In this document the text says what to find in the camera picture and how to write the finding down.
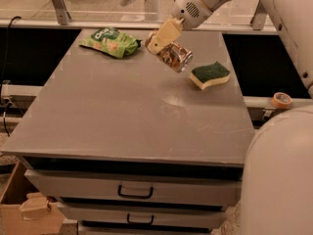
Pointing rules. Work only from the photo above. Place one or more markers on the middle grey drawer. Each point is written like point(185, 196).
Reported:
point(149, 217)

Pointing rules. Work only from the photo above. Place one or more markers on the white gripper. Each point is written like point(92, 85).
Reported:
point(188, 10)

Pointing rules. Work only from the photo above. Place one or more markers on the orange soda can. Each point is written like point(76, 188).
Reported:
point(175, 56)

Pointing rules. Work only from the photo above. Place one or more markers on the cardboard box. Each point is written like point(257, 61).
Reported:
point(26, 211)

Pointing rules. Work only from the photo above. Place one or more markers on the right metal bracket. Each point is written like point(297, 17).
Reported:
point(259, 18)

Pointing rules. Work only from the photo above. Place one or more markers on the grey drawer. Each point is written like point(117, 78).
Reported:
point(79, 185)
point(149, 217)

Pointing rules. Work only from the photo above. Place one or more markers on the grey drawer cabinet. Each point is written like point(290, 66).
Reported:
point(136, 118)

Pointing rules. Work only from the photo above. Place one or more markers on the tape roll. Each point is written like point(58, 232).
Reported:
point(281, 100)

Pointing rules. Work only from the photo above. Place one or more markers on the green and yellow sponge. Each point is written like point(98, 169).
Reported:
point(209, 75)

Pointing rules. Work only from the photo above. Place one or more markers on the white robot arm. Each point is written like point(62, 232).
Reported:
point(277, 193)

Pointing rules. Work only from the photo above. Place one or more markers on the left metal bracket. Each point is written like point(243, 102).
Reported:
point(62, 14)

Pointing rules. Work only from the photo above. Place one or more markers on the top grey drawer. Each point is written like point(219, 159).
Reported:
point(79, 185)

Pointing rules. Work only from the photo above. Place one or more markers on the green chip bag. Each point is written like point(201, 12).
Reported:
point(112, 41)

